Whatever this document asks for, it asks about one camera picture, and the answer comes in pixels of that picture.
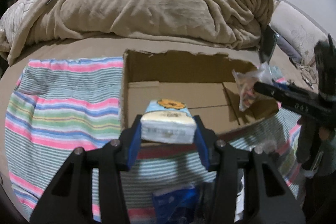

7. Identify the clear plastic snack bag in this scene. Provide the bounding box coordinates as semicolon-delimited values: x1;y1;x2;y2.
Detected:
232;63;275;112

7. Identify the blue tissue pack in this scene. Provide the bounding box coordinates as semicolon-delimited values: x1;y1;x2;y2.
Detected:
151;184;200;224

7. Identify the white tissue pack orange flower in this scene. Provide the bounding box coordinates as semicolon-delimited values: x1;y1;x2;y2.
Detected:
140;99;197;144

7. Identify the gloved right hand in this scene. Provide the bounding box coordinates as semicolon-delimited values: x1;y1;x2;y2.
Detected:
296;116;335;178

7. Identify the beige floral pillow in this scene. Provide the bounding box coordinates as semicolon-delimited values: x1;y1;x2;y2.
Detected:
270;1;327;66

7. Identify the black smartphone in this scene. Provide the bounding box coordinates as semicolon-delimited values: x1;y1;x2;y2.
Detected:
258;26;279;64

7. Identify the striped pastel towel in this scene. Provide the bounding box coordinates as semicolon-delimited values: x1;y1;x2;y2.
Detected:
4;56;305;223

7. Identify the open cardboard box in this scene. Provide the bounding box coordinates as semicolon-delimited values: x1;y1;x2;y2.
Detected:
120;50;278;135

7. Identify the beige fleece blanket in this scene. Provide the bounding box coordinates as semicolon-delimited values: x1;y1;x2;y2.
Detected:
1;0;274;65

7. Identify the grey quilted comforter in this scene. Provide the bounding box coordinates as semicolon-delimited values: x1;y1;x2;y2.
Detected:
1;0;38;52

